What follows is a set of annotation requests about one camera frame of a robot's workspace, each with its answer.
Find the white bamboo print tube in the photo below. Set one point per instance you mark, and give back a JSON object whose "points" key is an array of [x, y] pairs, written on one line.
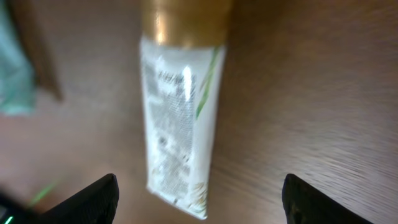
{"points": [[182, 51]]}

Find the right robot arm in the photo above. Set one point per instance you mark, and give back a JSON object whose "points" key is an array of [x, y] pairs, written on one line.
{"points": [[13, 212]]}

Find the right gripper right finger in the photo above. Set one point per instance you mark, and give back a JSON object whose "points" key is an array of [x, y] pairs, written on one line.
{"points": [[304, 204]]}

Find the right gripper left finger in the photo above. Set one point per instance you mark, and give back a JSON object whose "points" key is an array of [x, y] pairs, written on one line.
{"points": [[95, 204]]}

